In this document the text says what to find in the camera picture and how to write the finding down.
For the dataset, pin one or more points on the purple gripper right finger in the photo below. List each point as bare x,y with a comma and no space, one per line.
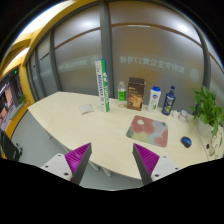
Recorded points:
151,166

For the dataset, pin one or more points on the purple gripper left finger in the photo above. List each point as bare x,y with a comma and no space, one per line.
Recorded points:
70,166

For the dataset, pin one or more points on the black blue computer mouse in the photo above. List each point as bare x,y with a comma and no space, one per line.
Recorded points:
186,141

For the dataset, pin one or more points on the small white blister pack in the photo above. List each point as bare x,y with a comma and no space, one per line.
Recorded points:
86,108

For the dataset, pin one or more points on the small white packet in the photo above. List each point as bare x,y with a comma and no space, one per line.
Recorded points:
175,114

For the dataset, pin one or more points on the small white jar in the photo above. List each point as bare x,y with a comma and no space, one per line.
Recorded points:
183,116

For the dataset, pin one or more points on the dark blue bottle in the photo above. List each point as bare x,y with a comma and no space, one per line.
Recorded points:
169,101

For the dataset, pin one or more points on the white bottle blue cap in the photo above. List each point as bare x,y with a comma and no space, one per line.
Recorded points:
154,99

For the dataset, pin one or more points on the black office chair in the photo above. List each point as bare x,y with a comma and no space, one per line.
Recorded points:
8,150

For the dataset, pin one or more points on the clear plastic water bottle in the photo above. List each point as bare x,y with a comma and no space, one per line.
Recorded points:
121,94

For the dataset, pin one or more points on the brown cardboard box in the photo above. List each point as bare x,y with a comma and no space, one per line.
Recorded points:
136,88

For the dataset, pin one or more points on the green potted plant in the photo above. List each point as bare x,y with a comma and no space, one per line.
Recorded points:
209,118

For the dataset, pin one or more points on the tall green white shuttlecock tube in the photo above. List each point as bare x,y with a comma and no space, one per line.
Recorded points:
102,83

